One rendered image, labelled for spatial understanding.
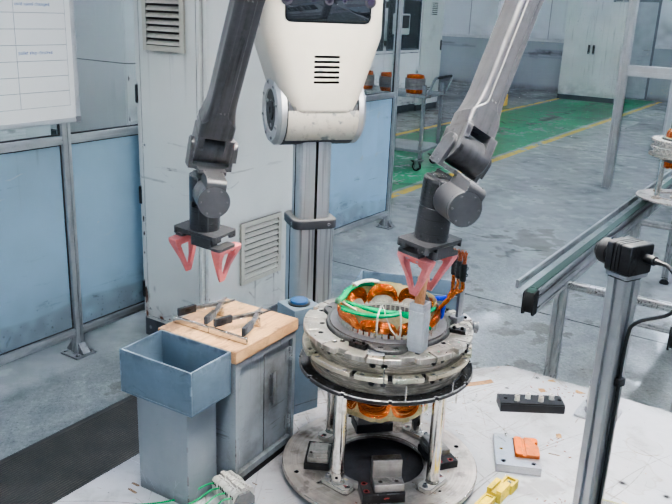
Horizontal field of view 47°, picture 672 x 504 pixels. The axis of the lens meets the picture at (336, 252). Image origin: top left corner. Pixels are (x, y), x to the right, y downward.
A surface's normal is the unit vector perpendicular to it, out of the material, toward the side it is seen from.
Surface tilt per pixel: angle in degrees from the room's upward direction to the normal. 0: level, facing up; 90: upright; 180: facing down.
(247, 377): 90
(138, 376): 90
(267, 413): 90
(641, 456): 0
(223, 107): 115
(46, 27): 90
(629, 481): 0
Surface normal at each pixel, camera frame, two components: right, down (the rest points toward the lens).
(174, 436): -0.52, 0.24
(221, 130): 0.22, 0.68
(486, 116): 0.47, 0.01
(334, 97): 0.33, 0.30
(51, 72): 0.83, 0.20
